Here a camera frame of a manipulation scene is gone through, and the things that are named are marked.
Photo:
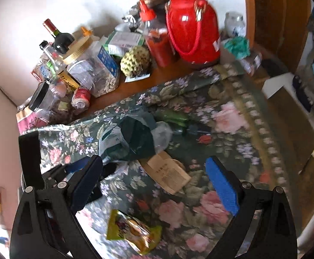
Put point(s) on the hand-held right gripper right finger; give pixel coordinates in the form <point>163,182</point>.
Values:
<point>221,186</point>

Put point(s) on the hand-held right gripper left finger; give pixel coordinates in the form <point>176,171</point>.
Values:
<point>88,180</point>

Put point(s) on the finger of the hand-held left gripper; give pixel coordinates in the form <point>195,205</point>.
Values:
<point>76,166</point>
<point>29,156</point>

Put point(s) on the green plastic bag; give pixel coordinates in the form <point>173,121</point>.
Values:
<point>132,137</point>

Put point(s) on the brown paper packet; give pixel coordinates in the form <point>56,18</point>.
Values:
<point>167,172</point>

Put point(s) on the clear jar black lid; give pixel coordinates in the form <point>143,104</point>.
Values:
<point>43,99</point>

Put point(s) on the floral green tablecloth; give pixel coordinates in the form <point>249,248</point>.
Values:
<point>200,129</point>

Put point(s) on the yellow snack wrapper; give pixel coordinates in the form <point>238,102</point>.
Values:
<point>131,229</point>

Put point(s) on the red drink can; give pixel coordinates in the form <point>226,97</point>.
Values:
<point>81,98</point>

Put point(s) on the crumpled clear plastic film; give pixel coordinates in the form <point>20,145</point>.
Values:
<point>162,136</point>

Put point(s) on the dark green bottle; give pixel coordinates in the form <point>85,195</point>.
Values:
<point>173,117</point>

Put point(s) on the glass bottle yellow label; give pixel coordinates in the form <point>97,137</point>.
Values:
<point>59,70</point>

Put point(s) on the clear jar gold lid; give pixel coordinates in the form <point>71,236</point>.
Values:
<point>95,70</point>

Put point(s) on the wooden table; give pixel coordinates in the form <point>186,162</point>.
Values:
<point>146,79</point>

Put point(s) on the green custard apple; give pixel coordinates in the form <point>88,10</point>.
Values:
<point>134,60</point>

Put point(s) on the wine bottle red cap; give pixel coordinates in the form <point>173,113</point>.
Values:
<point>61,39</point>

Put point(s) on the dark filled jar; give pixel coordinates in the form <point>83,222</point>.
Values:
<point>251,62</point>

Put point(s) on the white green carton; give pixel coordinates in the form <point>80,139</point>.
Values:
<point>124,43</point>

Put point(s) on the teal crumpled cloth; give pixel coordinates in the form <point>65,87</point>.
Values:
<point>236,47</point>

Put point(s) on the red sauce bottle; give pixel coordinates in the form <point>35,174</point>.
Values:
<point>158,43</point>

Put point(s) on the empty glass jar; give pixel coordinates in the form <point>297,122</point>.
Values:
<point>235,23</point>

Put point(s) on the red thermos jug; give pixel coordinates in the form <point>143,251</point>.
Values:
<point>192,24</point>

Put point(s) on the brown door frame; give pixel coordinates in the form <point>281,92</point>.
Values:
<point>275,19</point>

